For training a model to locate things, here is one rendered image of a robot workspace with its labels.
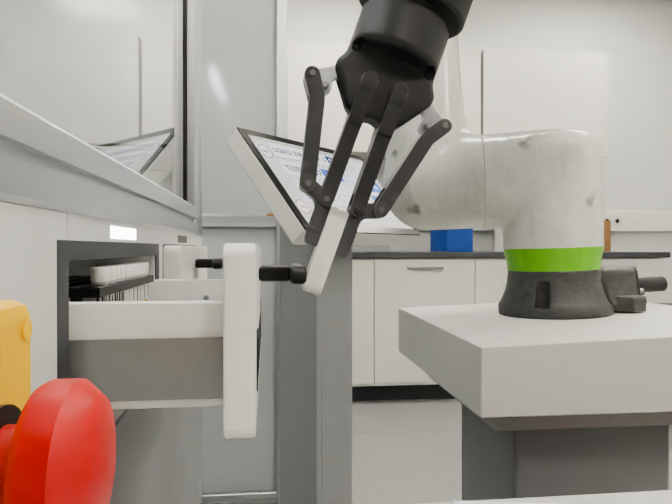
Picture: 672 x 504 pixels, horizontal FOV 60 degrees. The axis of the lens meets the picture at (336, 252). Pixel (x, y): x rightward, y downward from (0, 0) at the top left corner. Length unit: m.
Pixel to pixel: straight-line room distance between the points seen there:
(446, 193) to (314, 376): 0.78
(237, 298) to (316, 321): 1.10
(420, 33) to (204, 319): 0.27
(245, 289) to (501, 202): 0.52
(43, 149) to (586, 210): 0.65
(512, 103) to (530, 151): 3.40
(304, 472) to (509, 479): 0.83
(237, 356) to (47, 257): 0.11
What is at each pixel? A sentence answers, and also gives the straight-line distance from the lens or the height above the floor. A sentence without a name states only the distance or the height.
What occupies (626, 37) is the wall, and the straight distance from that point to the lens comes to 5.14.
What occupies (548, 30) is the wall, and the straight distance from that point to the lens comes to 4.86.
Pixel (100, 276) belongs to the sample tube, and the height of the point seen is 0.91.
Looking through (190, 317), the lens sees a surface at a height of 0.89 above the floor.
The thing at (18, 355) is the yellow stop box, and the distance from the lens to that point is 0.18.
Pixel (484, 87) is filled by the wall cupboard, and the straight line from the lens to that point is 4.15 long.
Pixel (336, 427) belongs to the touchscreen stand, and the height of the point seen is 0.47.
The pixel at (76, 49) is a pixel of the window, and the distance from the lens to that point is 0.45.
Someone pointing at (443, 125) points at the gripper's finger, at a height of 1.02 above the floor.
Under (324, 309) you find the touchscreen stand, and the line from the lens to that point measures 1.44.
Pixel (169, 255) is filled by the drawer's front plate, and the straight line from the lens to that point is 0.65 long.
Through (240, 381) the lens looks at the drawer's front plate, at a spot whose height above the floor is 0.85.
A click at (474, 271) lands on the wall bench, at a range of 3.64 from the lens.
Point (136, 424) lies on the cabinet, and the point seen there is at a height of 0.78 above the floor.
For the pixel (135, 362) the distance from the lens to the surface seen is 0.35.
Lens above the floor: 0.93
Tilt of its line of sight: level
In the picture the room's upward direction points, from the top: straight up
